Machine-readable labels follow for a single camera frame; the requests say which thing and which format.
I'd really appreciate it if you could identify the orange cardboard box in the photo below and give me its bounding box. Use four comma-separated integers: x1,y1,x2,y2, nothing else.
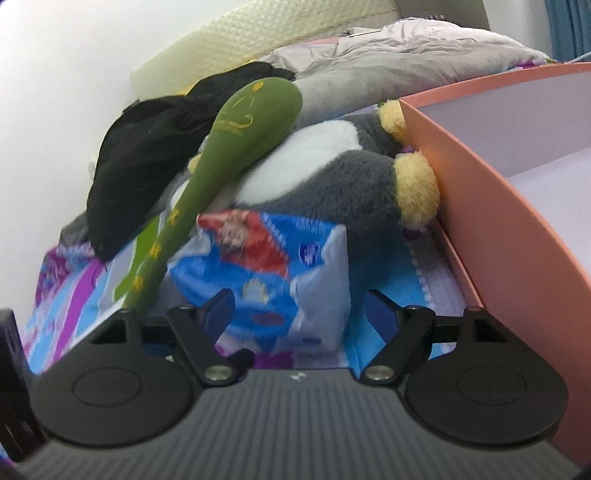
398,62,591,467

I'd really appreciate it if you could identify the dark grey cloth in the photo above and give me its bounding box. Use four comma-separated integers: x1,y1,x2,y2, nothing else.
60,215,93,250

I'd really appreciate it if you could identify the blue curtain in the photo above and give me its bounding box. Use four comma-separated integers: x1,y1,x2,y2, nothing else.
545,0,591,63

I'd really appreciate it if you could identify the cream padded headboard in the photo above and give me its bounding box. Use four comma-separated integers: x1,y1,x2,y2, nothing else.
130,0,399,100

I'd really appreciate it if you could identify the blue and red packet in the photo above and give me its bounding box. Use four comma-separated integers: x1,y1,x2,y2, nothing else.
167,209,348,354

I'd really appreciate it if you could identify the black clothing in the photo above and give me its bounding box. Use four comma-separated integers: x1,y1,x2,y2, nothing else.
87,62,296,261

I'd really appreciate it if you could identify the grey duvet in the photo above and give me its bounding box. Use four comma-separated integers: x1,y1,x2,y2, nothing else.
268,17,550,125

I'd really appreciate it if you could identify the colourful striped bed sheet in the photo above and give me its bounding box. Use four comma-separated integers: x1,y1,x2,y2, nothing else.
21,104,485,374

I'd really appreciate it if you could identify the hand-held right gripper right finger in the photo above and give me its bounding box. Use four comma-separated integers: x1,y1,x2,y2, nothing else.
360,288,506,386

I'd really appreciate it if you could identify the grey penguin plush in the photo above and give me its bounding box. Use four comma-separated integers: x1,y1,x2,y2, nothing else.
159,99,441,241

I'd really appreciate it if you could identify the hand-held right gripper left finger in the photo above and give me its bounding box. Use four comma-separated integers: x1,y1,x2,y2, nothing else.
88,288,254,386

